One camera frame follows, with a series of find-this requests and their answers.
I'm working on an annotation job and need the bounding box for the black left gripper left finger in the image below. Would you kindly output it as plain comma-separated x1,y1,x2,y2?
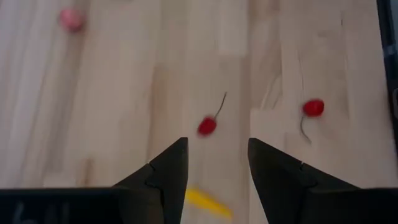
112,136,190,224

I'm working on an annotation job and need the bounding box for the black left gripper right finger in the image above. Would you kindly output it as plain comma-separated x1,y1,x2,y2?
247,137,362,224

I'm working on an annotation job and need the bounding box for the yellow toy banana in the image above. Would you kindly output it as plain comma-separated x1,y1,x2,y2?
185,186,233,219

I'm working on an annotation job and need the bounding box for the small red toy cherry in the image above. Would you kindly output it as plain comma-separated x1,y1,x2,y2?
196,91,228,138

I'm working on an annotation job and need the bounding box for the large red toy cherry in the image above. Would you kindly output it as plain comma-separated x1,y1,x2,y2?
298,98,325,144

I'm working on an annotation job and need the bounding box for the red toy strawberry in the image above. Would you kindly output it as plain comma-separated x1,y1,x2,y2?
58,8,85,33

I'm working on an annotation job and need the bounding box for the black table border strip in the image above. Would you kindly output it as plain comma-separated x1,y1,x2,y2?
376,0,398,150

